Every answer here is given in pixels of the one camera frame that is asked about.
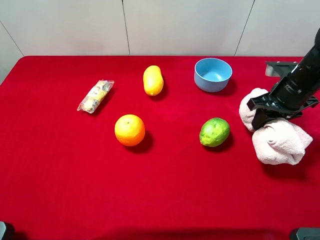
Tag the dark object bottom right corner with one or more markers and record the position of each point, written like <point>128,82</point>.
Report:
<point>305,233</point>

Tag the yellow mango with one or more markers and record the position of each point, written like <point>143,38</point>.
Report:
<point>153,81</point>

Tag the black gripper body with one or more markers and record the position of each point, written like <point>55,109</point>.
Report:
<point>287,113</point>

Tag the clear wrapped snack packet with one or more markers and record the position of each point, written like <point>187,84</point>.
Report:
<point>95,96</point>

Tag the green lime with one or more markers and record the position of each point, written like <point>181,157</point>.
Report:
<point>214,132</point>

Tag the black mesh left gripper finger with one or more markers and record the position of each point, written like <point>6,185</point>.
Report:
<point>265,114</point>

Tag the dark object corner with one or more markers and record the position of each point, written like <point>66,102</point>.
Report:
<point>7,231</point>
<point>305,233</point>

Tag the light blue bowl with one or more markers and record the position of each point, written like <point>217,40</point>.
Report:
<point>212,74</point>

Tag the orange fruit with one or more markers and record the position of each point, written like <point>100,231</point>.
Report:
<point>129,130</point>

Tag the pink towel black band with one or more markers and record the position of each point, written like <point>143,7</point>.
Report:
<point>278,141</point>

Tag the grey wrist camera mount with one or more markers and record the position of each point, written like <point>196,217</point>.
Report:
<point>279,68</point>

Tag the dark object bottom left corner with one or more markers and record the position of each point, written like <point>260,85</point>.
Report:
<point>7,231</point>

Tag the red table cloth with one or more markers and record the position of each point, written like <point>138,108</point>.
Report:
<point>65,176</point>

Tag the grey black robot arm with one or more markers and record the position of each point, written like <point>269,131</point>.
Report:
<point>293,93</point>

